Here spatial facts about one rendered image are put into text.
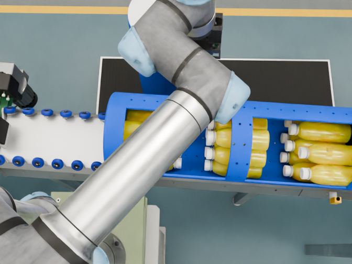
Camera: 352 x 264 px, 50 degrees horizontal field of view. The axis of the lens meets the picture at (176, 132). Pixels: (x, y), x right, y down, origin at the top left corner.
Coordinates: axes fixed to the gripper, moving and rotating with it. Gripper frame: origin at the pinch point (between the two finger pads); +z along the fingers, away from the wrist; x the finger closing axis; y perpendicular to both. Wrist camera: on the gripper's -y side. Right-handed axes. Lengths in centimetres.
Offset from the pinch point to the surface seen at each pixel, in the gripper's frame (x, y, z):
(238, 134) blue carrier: -13.5, 13.8, 30.2
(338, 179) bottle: -24, 48, 42
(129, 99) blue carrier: -4.8, -22.1, 30.6
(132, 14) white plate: 36, -31, 53
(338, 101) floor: 36, 85, 169
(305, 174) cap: -23, 37, 42
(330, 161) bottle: -18, 45, 42
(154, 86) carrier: 18, -27, 95
